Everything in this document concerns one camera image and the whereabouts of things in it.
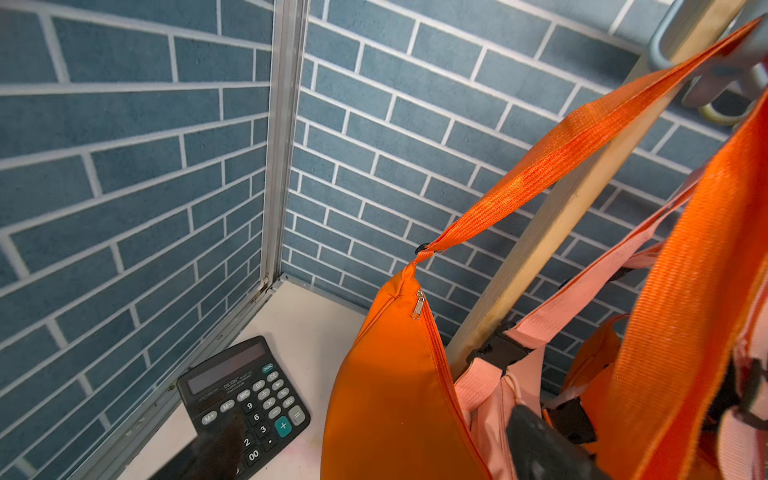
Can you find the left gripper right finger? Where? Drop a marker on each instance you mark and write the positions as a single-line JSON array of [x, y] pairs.
[[539, 452]]

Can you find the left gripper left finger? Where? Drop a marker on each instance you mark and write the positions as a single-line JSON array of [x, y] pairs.
[[213, 454]]

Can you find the large pink sling bag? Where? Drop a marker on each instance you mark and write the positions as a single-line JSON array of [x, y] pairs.
[[506, 371]]

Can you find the black desk calculator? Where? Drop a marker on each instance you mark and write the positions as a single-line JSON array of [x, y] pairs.
[[242, 399]]

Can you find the wooden hanging rack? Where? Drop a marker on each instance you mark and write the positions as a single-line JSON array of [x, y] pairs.
[[697, 25]]

